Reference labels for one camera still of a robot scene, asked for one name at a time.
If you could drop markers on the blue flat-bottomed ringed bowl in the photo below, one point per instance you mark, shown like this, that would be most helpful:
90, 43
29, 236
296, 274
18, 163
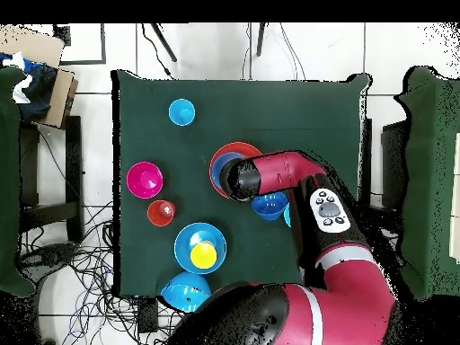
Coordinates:
221, 163

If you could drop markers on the large orange plastic bowl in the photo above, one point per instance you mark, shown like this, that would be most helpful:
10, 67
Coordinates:
237, 147

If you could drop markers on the yellow plastic cup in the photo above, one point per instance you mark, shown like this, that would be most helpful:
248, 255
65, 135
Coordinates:
203, 256

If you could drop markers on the large blue plastic bowl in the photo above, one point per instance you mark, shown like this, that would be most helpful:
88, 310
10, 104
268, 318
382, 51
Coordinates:
183, 240
183, 291

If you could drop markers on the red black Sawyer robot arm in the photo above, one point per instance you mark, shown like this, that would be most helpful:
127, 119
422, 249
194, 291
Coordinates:
323, 287

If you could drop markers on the dark blue plastic bowl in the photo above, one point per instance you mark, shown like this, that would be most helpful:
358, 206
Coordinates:
269, 206

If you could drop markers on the small cyan plastic bowl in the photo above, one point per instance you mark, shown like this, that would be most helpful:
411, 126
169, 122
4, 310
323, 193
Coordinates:
287, 215

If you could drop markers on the orange plastic cup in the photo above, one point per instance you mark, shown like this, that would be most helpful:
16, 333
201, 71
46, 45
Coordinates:
161, 213

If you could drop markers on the dark green tablecloth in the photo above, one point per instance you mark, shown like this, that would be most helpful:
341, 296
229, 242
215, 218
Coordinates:
251, 107

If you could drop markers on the pink plastic bowl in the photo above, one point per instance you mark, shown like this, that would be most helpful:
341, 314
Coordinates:
144, 179

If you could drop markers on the light blue plastic cup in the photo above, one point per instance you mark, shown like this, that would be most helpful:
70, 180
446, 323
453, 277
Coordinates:
182, 112

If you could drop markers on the black floor power box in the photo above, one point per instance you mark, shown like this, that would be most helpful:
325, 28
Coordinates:
148, 315

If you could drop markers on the black tripod leg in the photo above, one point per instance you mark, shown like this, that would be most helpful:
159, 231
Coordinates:
260, 39
164, 43

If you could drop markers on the brown cardboard box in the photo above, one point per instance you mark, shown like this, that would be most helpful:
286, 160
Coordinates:
61, 97

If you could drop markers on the black equipment base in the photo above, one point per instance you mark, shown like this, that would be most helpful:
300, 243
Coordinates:
46, 256

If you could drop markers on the green cloth side table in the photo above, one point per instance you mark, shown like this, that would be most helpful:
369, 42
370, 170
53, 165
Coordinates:
431, 179
9, 179

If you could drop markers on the blue and white cloth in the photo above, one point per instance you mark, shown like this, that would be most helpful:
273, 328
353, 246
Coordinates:
37, 90

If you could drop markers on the black stool frame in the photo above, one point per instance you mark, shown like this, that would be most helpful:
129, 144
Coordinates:
73, 179

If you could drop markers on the black floor frame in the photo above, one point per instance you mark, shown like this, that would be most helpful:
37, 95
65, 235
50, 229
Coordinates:
103, 46

